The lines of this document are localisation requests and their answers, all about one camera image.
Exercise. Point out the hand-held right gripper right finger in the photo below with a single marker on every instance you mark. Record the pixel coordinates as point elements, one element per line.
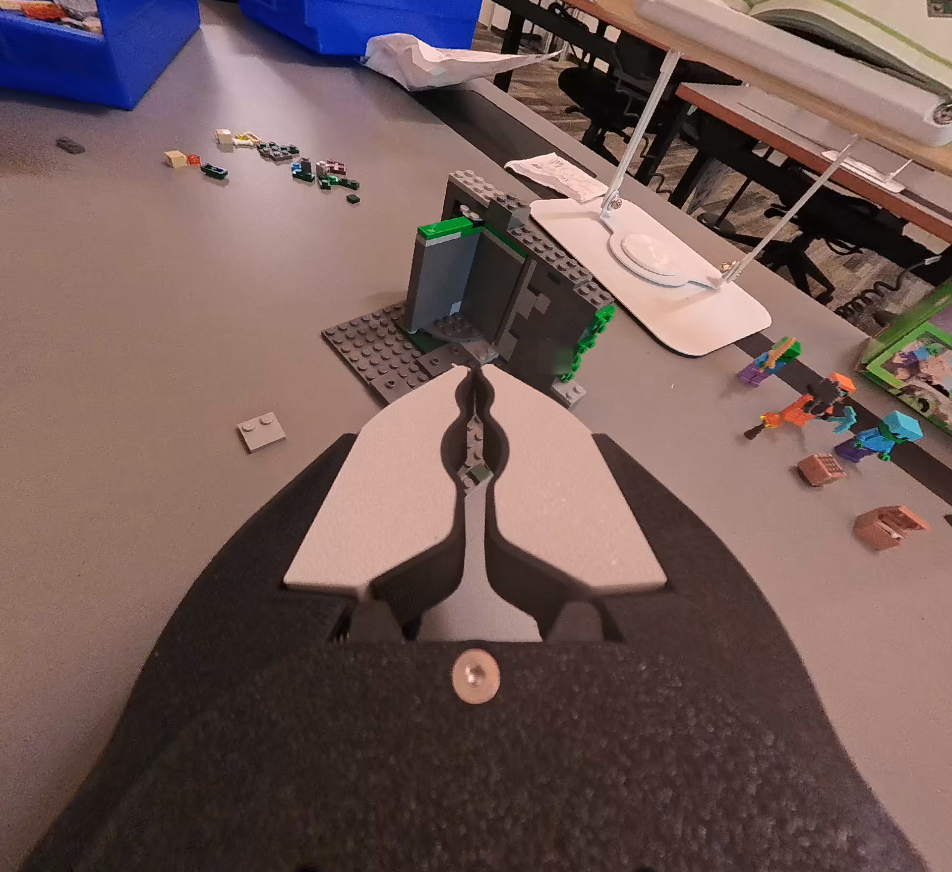
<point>565,500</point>

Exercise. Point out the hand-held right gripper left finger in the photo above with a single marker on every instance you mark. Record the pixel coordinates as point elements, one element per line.
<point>387,500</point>

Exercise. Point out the thin dark grey brick strip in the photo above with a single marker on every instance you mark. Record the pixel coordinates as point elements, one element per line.
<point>476,472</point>

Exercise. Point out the light grey square brick plate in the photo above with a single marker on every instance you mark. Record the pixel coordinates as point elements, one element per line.
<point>262,432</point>

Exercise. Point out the grey desk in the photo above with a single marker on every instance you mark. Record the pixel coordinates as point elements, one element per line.
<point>149,307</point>

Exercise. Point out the grey and green brick building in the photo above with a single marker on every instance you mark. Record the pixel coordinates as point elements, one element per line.
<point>513,292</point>

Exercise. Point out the white book stand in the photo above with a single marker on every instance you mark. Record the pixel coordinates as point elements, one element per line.
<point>706,314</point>

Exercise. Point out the purple and green brick figure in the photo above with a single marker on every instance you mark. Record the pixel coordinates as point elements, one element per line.
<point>773,360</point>

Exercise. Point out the orange and black brick figure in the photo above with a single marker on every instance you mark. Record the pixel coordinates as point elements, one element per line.
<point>803,407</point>

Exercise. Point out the small brown brick block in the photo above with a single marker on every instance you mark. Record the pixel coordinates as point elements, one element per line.
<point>822,469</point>

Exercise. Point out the large brown brick block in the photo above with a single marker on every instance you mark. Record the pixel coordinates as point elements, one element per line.
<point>889,528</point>

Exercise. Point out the white paper slip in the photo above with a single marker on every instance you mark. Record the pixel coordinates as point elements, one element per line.
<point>554,173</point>

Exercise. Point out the teal and purple brick figure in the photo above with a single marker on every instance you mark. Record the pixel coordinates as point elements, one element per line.
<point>889,433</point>

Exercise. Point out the scatter of small loose bricks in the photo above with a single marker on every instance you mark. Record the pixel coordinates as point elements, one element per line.
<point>279,151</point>

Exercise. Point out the green printed cardboard box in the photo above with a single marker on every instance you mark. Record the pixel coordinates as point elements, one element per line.
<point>915,366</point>

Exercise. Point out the crumpled white paper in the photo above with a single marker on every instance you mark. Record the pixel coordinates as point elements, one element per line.
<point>431,61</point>

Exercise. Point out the small black brick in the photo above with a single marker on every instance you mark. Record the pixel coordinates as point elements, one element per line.
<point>71,145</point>

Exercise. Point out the blue storage bin with bricks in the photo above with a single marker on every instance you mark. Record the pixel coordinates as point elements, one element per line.
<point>141,17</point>

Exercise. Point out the pile of bricks in bin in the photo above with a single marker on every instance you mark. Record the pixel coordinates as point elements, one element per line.
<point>52,6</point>

